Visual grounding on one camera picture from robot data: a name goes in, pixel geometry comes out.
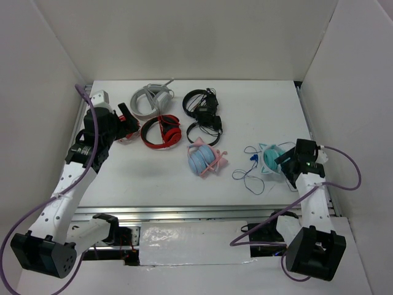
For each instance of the aluminium rail frame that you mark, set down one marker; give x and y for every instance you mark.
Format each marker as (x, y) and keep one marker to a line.
(136, 215)

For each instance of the teal cat ear headphones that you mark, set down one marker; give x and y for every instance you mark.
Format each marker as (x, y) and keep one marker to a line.
(268, 154)

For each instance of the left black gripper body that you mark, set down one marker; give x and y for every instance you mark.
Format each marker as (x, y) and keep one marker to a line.
(115, 133)

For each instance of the blue pink cat headphones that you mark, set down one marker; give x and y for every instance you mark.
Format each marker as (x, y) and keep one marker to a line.
(204, 159)

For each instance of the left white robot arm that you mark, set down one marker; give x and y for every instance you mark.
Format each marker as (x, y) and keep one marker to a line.
(52, 244)

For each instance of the black headphones lower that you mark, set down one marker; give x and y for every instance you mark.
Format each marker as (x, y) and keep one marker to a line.
(211, 126)

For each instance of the black headphones upper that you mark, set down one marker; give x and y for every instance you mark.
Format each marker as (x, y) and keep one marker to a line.
(200, 103)

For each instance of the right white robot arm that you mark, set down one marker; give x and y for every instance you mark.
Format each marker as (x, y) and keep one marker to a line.
(314, 248)

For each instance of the white foil covered plate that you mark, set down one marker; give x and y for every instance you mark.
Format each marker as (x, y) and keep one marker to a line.
(191, 243)

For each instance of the white grey headphones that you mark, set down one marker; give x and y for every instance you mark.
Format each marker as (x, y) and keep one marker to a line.
(158, 96)

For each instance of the folded red headphones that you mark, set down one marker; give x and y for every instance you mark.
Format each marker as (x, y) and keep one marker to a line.
(130, 136)

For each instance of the red black headphones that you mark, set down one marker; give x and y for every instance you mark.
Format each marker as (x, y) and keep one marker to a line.
(169, 130)

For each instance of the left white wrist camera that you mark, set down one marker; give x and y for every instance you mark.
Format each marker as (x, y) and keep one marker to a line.
(100, 99)

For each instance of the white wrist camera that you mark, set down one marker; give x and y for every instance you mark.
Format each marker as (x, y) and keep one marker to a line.
(100, 99)
(322, 156)

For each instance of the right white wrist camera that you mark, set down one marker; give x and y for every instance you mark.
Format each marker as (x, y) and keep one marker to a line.
(322, 156)

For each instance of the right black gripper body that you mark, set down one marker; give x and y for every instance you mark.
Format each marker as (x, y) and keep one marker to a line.
(286, 168)

